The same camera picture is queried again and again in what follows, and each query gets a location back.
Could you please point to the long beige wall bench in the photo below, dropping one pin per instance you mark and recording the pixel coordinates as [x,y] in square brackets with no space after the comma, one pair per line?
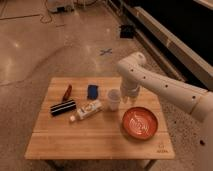
[180,30]

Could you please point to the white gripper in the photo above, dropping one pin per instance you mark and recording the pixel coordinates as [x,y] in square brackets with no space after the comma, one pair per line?
[129,89]

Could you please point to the red black pocket knife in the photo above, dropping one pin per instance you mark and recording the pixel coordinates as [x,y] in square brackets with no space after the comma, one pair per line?
[67,93]

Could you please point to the black box on floor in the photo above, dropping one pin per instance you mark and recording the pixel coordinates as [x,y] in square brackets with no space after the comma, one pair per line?
[127,31]

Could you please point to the wooden folding table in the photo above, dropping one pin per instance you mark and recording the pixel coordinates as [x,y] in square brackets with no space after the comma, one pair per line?
[100,136]

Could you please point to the white ceramic cup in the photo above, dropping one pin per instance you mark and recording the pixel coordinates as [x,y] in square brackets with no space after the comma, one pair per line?
[113,99]

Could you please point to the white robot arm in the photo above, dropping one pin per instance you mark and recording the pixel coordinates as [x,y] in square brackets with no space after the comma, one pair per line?
[196,101]

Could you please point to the blue sponge block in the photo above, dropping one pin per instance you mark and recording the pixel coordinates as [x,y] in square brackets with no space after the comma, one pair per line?
[92,92]

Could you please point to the white tube with label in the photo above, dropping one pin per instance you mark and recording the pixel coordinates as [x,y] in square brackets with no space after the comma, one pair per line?
[86,111]

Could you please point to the black white striped case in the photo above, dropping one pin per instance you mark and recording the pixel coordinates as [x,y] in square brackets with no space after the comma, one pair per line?
[62,107]

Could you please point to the red patterned plate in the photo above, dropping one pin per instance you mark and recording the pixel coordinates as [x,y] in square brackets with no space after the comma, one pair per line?
[140,123]

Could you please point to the white device on floor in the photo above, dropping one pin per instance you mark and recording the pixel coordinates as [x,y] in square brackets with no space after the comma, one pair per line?
[55,6]

